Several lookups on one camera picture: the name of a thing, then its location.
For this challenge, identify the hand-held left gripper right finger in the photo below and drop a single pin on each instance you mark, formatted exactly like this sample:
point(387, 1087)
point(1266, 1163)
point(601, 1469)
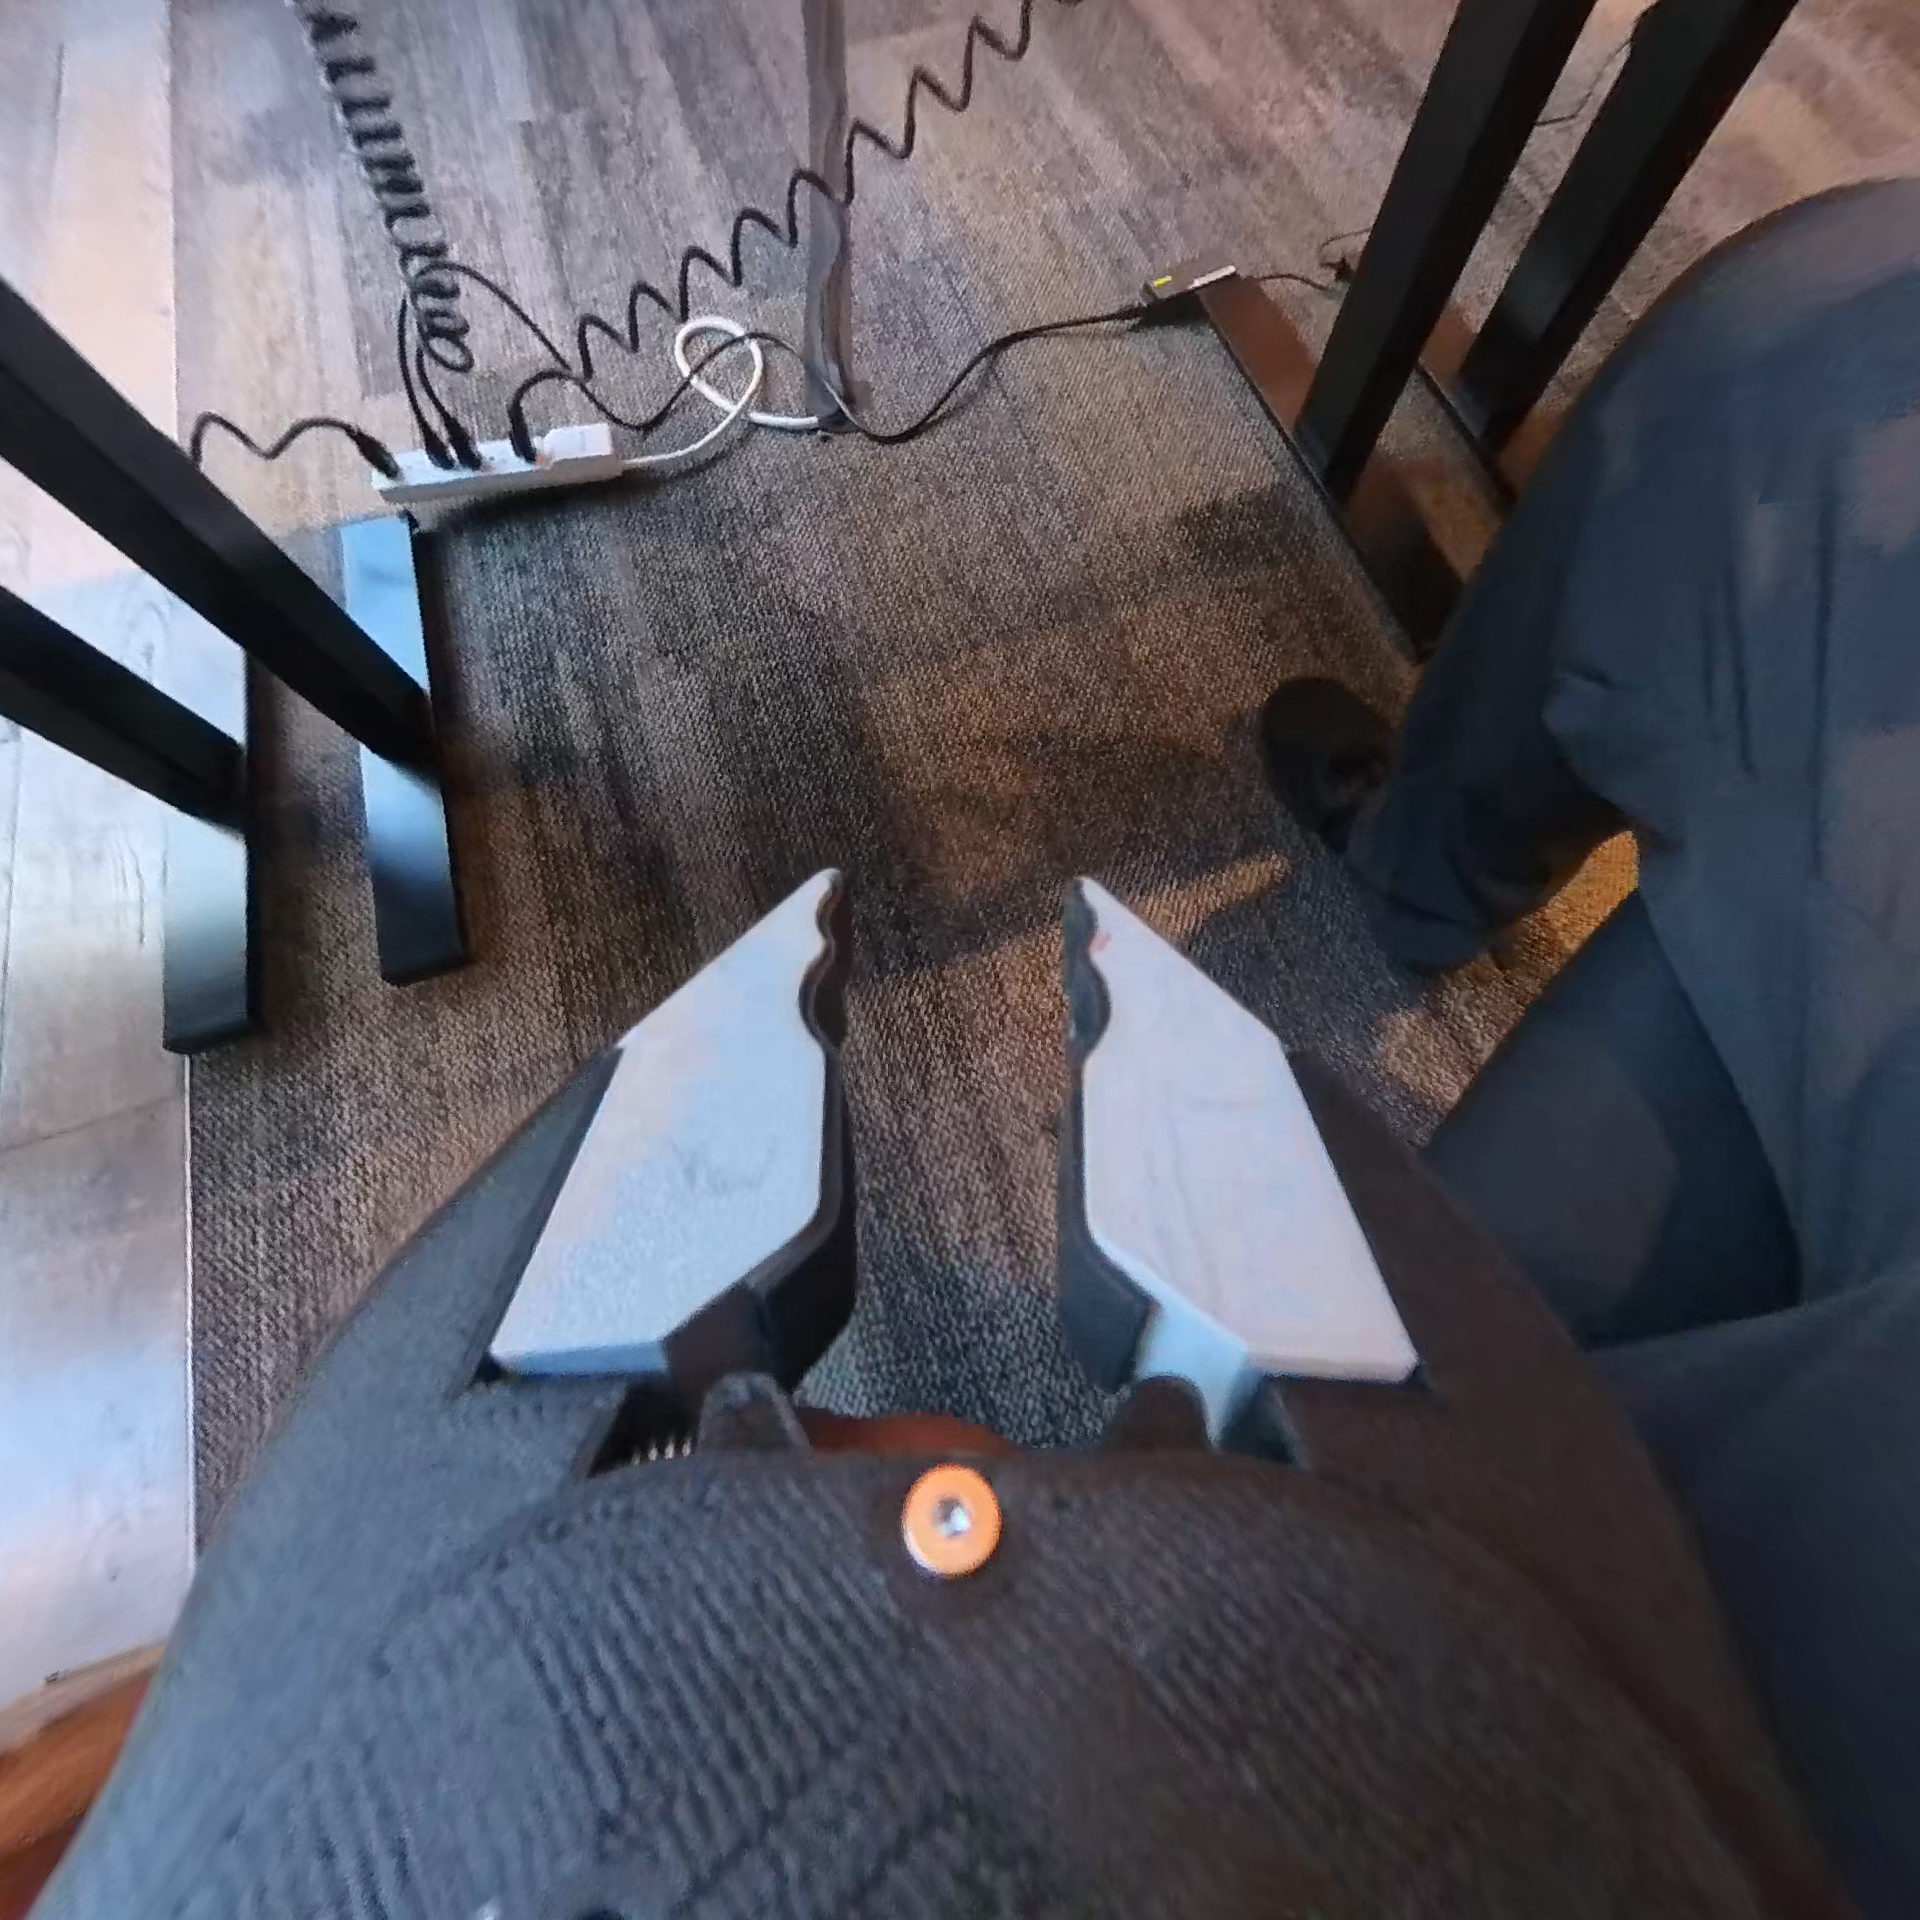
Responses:
point(1243, 1185)

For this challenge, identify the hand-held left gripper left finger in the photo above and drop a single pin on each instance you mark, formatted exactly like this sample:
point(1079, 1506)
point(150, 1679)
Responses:
point(675, 1185)

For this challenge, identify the person's black shoe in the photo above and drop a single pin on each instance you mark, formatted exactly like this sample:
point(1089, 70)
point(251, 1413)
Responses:
point(1329, 750)

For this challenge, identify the grey floor rug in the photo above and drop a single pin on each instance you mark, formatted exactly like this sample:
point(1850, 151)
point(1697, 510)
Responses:
point(900, 675)

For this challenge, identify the white power strip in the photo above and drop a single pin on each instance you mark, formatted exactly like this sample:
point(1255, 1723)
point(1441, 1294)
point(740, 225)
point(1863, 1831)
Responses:
point(494, 469)

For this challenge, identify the person's trousers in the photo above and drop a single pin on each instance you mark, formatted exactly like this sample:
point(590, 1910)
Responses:
point(1724, 523)

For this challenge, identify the small power adapter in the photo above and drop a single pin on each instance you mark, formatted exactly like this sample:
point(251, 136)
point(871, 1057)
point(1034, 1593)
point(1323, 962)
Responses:
point(1188, 282)

